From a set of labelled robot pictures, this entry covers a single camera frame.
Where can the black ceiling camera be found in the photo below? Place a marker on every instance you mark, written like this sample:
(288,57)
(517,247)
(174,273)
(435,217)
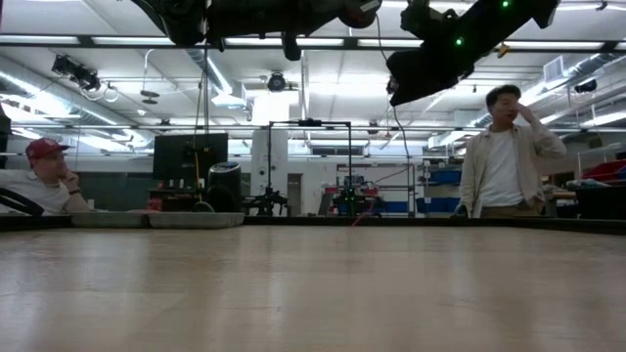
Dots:
(276,82)
(73,71)

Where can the black rig frame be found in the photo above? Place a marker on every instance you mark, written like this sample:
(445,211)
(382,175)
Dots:
(310,122)

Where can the red storage bin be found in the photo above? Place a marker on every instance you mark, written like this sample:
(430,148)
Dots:
(606,171)

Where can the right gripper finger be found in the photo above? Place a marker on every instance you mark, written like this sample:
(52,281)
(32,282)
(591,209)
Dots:
(420,73)

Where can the yellow hanging tag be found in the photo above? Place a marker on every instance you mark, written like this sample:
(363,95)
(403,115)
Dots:
(503,50)

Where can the person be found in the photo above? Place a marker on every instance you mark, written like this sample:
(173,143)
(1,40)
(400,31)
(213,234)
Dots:
(34,188)
(499,166)

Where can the black monitor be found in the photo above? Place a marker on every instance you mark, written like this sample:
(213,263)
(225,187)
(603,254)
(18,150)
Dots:
(171,156)

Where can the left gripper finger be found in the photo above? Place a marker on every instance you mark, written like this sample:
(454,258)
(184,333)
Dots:
(337,11)

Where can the wooden work table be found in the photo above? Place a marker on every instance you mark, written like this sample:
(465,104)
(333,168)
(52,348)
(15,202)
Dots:
(562,194)

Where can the large black case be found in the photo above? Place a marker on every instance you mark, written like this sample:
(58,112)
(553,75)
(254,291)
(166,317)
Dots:
(601,203)

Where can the blue storage bin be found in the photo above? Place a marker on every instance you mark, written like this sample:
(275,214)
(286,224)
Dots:
(447,176)
(440,204)

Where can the black aluminium table frame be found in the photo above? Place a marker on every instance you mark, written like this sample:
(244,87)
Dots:
(342,221)

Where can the white ceiling vent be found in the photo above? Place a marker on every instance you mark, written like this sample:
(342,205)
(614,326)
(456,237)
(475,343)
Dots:
(554,70)

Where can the black overhead light bar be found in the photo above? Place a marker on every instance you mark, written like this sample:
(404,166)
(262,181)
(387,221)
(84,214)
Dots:
(609,46)

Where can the grey tool kit case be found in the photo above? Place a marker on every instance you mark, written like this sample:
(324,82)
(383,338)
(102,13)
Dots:
(195,220)

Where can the black ceiling spotlight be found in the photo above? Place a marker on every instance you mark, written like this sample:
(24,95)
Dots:
(585,86)

